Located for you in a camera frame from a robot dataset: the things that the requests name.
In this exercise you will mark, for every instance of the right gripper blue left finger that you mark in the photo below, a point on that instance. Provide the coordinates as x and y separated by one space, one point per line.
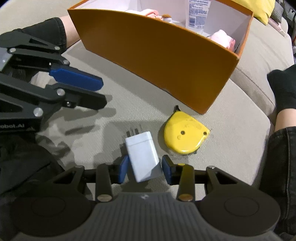
123 168

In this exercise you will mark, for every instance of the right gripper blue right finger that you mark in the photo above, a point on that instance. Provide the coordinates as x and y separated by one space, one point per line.
168 168

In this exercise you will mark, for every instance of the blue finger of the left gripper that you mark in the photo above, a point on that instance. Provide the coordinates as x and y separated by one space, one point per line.
75 96
75 77

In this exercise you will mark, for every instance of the white power adapter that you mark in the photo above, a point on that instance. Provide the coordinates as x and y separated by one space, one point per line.
142 154

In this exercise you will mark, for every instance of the plush bear blue outfit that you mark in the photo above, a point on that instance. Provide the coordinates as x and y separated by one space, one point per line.
167 18

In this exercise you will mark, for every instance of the yellow tape measure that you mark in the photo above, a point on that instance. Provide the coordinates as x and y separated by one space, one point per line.
183 134

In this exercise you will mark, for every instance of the person left leg black sock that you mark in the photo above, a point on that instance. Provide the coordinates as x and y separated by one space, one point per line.
59 31

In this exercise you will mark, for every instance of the person leg black sock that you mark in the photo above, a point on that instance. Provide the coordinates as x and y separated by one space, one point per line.
282 142
59 31

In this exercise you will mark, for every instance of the orange cardboard storage box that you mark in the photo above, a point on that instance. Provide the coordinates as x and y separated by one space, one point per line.
190 67

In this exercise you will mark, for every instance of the person right leg black sock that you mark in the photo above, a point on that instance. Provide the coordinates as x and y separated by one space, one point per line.
282 142

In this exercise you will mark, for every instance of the white lotion bottle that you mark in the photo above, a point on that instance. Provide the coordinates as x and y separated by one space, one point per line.
196 14

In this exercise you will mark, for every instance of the pink pouch bag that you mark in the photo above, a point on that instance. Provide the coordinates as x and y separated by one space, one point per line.
220 37

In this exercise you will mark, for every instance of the yellow cushion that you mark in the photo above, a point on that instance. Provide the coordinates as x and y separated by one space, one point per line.
262 9

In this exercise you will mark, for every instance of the black white checkered cushion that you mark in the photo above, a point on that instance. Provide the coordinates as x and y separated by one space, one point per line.
277 13

